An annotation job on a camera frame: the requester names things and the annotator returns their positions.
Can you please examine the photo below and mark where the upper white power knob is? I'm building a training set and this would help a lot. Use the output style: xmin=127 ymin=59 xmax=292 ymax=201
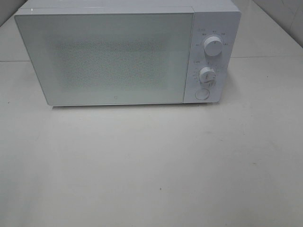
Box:
xmin=202 ymin=35 xmax=223 ymax=57

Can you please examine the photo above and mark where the white microwave door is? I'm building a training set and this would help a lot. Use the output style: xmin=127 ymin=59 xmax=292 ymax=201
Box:
xmin=15 ymin=13 xmax=193 ymax=106

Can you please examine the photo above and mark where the white microwave oven body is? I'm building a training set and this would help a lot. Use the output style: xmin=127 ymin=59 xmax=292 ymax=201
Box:
xmin=14 ymin=0 xmax=241 ymax=105

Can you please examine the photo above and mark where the round white door-release button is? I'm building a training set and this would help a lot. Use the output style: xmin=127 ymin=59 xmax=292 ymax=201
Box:
xmin=195 ymin=88 xmax=210 ymax=100

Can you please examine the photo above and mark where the white timer knob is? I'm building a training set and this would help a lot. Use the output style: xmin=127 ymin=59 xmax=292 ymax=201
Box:
xmin=199 ymin=67 xmax=216 ymax=83

